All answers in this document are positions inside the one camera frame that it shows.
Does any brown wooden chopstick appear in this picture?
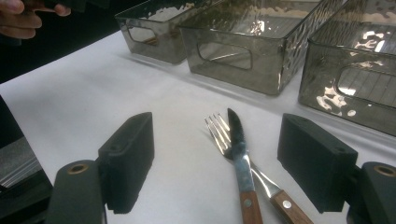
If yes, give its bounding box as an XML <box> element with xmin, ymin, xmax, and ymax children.
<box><xmin>143</xmin><ymin>35</ymin><xmax>159</xmax><ymax>47</ymax></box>

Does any wooden handled fork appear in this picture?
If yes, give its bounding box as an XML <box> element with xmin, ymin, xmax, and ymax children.
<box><xmin>204</xmin><ymin>112</ymin><xmax>315</xmax><ymax>224</ymax></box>

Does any smoky clear plastic bin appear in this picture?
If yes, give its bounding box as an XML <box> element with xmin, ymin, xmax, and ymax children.
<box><xmin>114</xmin><ymin>0</ymin><xmax>207</xmax><ymax>65</ymax></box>
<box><xmin>297</xmin><ymin>0</ymin><xmax>396</xmax><ymax>137</ymax></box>
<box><xmin>178</xmin><ymin>0</ymin><xmax>344</xmax><ymax>96</ymax></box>

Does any wooden handled knife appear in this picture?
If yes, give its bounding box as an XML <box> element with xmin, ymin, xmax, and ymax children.
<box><xmin>226</xmin><ymin>107</ymin><xmax>264</xmax><ymax>224</ymax></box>

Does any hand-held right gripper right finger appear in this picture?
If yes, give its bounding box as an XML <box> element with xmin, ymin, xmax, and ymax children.
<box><xmin>276</xmin><ymin>112</ymin><xmax>360</xmax><ymax>215</ymax></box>

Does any silver metal spoon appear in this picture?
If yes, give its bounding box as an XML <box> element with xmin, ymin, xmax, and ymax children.
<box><xmin>207</xmin><ymin>50</ymin><xmax>243</xmax><ymax>63</ymax></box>

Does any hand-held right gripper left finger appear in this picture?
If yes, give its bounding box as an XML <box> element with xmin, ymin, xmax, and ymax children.
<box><xmin>97</xmin><ymin>111</ymin><xmax>156</xmax><ymax>215</ymax></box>

